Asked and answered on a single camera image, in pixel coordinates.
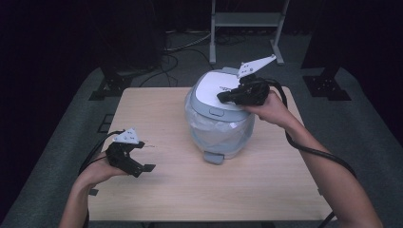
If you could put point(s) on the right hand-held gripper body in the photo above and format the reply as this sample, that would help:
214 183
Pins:
252 91

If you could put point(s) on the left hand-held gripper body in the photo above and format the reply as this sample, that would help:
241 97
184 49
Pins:
120 155

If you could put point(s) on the grey pedal bin white lid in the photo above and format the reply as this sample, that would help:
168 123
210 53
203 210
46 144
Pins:
209 91

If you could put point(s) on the person's left hand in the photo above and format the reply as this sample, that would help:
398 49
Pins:
98 171

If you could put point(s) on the person's right hand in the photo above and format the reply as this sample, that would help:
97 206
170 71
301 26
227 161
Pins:
274 110

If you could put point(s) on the black floor outlet box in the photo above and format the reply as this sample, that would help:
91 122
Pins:
105 123

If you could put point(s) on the clear plastic bin liner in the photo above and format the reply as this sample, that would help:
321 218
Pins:
215 133

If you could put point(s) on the black stand base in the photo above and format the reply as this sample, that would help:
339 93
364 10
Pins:
111 85
326 85

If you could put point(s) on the white metal stand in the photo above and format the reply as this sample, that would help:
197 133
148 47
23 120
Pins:
247 19

